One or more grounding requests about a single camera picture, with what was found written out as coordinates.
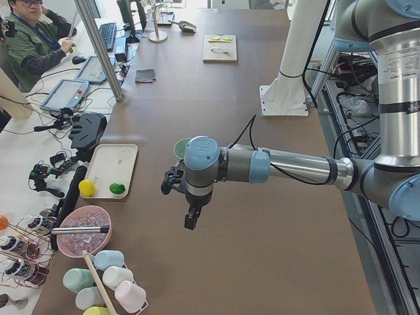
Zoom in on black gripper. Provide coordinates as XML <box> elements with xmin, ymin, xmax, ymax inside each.
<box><xmin>184</xmin><ymin>186</ymin><xmax>212</xmax><ymax>230</ymax></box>

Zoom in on mint green bowl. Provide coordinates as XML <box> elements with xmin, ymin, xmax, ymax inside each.
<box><xmin>173</xmin><ymin>138</ymin><xmax>191</xmax><ymax>159</ymax></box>

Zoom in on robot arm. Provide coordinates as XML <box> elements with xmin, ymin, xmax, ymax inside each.
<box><xmin>183</xmin><ymin>1</ymin><xmax>419</xmax><ymax>229</ymax></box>

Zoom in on pink bowl of ice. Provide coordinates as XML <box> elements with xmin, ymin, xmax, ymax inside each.
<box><xmin>56</xmin><ymin>205</ymin><xmax>112</xmax><ymax>258</ymax></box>

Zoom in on white ceramic spoon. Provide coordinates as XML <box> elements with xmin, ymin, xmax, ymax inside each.
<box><xmin>210</xmin><ymin>47</ymin><xmax>230</xmax><ymax>54</ymax></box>

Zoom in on green lime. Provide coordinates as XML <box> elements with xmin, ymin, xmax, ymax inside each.
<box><xmin>109</xmin><ymin>182</ymin><xmax>126</xmax><ymax>195</ymax></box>

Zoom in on metal tongs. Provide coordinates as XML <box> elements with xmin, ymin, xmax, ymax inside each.
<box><xmin>51</xmin><ymin>225</ymin><xmax>111</xmax><ymax>235</ymax></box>

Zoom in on cream rabbit tray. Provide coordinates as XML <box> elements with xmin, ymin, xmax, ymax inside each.
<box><xmin>79</xmin><ymin>144</ymin><xmax>138</xmax><ymax>200</ymax></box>

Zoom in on light blue cup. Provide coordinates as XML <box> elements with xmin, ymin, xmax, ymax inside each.
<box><xmin>94</xmin><ymin>250</ymin><xmax>125</xmax><ymax>271</ymax></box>

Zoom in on white cup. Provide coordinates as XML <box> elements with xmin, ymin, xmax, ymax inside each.
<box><xmin>102</xmin><ymin>266</ymin><xmax>134</xmax><ymax>290</ymax></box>

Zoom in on pink cup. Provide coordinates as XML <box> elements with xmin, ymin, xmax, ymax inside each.
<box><xmin>114</xmin><ymin>280</ymin><xmax>148</xmax><ymax>313</ymax></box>

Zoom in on yellow lemon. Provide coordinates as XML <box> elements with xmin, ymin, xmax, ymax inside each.
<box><xmin>78</xmin><ymin>179</ymin><xmax>96</xmax><ymax>198</ymax></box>

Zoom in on wooden cup rack pole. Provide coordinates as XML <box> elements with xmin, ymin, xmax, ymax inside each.
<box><xmin>82</xmin><ymin>251</ymin><xmax>117</xmax><ymax>315</ymax></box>

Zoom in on pale blue-green cup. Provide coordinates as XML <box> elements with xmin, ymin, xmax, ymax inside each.
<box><xmin>75</xmin><ymin>287</ymin><xmax>105</xmax><ymax>310</ymax></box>

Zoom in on mint green cup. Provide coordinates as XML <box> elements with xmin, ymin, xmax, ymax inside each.
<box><xmin>62</xmin><ymin>268</ymin><xmax>95</xmax><ymax>294</ymax></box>

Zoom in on yellow cup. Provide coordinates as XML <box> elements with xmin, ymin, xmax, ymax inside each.
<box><xmin>83</xmin><ymin>306</ymin><xmax>110</xmax><ymax>315</ymax></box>

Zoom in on grey folded cloth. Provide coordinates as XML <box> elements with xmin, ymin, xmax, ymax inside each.
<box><xmin>135</xmin><ymin>69</ymin><xmax>156</xmax><ymax>83</ymax></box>

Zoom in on bamboo cutting board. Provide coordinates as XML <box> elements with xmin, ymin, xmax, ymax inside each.
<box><xmin>202</xmin><ymin>34</ymin><xmax>238</xmax><ymax>63</ymax></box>

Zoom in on near teach pendant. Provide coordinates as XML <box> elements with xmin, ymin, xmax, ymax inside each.
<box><xmin>39</xmin><ymin>79</ymin><xmax>89</xmax><ymax>112</ymax></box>

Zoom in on teach pendant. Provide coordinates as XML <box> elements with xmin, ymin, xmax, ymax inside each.
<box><xmin>39</xmin><ymin>79</ymin><xmax>89</xmax><ymax>112</ymax></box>
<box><xmin>75</xmin><ymin>56</ymin><xmax>106</xmax><ymax>85</ymax></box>

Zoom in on far teach pendant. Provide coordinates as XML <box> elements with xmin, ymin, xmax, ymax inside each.
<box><xmin>75</xmin><ymin>56</ymin><xmax>106</xmax><ymax>85</ymax></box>

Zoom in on yellow plastic knife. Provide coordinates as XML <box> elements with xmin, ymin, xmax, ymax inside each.
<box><xmin>207</xmin><ymin>39</ymin><xmax>232</xmax><ymax>43</ymax></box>

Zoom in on wooden mug tree stand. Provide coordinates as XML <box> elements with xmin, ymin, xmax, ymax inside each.
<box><xmin>146</xmin><ymin>1</ymin><xmax>168</xmax><ymax>43</ymax></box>

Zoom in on steel scoop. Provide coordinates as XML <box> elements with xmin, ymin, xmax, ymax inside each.
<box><xmin>169</xmin><ymin>20</ymin><xmax>197</xmax><ymax>33</ymax></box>

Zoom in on computer mouse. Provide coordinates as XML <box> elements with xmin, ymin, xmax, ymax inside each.
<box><xmin>72</xmin><ymin>55</ymin><xmax>86</xmax><ymax>65</ymax></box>

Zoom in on black keyboard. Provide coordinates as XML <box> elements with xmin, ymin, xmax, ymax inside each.
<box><xmin>98</xmin><ymin>22</ymin><xmax>117</xmax><ymax>51</ymax></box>

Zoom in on black monitor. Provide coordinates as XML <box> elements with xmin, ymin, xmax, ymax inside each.
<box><xmin>116</xmin><ymin>0</ymin><xmax>147</xmax><ymax>44</ymax></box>

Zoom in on seated person green jacket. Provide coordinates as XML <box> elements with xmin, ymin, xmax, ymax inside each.
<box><xmin>5</xmin><ymin>1</ymin><xmax>77</xmax><ymax>93</ymax></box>

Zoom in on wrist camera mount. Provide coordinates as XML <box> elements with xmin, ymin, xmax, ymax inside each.
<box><xmin>160</xmin><ymin>159</ymin><xmax>186</xmax><ymax>195</ymax></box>

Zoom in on white camera pillar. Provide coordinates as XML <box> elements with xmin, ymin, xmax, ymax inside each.
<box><xmin>260</xmin><ymin>1</ymin><xmax>329</xmax><ymax>116</ymax></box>

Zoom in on copper wire bottle rack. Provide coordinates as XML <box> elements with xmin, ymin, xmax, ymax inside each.
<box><xmin>1</xmin><ymin>216</ymin><xmax>55</xmax><ymax>289</ymax></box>

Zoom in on aluminium frame post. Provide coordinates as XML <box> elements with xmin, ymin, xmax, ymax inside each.
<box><xmin>74</xmin><ymin>0</ymin><xmax>123</xmax><ymax>101</ymax></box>

